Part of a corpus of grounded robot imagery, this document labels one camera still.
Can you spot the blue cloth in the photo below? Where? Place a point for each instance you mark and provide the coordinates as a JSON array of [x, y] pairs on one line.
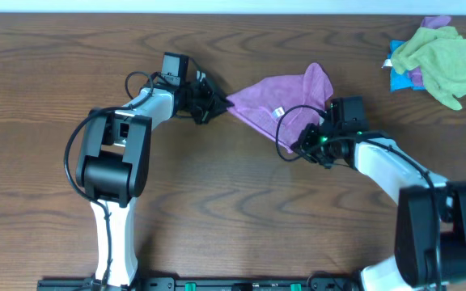
[[400, 81]]

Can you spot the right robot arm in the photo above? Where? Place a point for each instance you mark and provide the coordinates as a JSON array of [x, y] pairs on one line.
[[430, 237]]

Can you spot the purple cloth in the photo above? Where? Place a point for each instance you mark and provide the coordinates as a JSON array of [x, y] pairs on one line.
[[280, 107], [432, 22]]

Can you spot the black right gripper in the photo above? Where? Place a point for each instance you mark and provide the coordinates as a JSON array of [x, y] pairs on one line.
[[304, 145]]

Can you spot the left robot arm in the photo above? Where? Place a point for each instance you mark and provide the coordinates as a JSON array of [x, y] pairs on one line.
[[113, 166]]

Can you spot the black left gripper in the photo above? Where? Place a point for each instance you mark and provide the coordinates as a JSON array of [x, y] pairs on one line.
[[202, 101]]

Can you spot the green cloth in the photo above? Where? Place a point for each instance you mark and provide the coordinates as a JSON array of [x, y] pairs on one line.
[[440, 55]]

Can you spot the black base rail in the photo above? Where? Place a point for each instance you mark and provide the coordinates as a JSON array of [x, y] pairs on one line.
[[317, 283]]

